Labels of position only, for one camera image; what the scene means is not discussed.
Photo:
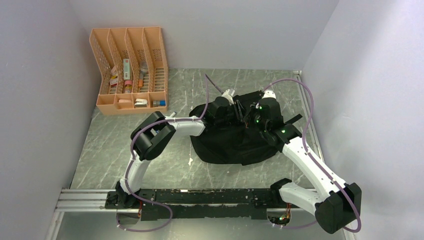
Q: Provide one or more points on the black student backpack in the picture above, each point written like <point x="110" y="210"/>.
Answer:
<point x="237" y="144"/>

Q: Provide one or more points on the aluminium side rail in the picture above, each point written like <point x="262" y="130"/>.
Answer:
<point x="308" y="105"/>

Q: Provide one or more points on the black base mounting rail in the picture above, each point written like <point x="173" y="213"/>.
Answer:
<point x="255" y="203"/>

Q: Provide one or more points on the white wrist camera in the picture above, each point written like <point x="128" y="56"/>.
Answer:
<point x="228" y="94"/>
<point x="269" y="94"/>

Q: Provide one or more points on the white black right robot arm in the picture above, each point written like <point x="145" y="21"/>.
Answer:
<point x="333" y="202"/>

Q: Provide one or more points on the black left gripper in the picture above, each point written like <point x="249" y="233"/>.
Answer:
<point x="237" y="108"/>

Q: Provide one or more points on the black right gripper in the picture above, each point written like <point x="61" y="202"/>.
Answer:
<point x="254" y="108"/>

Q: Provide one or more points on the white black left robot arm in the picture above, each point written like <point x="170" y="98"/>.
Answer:
<point x="152" y="136"/>

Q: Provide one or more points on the orange marker in organizer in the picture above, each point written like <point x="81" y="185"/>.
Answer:
<point x="140" y="83"/>

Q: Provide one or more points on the tall white pink box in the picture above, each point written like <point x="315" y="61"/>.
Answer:
<point x="126" y="69"/>

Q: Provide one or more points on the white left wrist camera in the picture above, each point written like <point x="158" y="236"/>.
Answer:
<point x="228" y="94"/>

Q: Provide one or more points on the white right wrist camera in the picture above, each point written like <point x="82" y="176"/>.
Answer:
<point x="269" y="94"/>

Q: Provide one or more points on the white stapler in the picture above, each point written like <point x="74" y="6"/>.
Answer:
<point x="141" y="103"/>

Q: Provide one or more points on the pink eraser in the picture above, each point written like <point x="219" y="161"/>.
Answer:
<point x="124" y="101"/>

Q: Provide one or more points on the peach plastic desk organizer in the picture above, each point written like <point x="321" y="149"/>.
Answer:
<point x="145" y="49"/>

